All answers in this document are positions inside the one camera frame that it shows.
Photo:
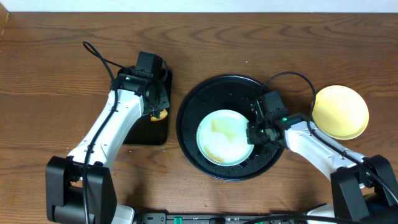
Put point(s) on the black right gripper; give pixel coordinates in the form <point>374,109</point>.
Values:
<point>251,137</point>

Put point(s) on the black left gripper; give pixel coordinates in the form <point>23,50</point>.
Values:
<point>160,103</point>

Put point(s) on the yellow sponge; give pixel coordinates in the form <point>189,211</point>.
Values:
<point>159,115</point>

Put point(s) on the light green plate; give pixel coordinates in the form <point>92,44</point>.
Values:
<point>222,138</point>

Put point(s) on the yellow plate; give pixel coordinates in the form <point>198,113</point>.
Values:
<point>340,112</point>

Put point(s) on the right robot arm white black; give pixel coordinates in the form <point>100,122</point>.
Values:
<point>364,189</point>

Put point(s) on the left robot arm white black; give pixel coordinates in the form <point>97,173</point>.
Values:
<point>79,187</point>

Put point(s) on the black rectangular tray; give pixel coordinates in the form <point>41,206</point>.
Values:
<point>144,131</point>

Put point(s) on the black round tray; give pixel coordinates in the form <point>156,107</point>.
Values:
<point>227,92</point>

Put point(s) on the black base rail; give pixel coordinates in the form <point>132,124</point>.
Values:
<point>163,218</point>

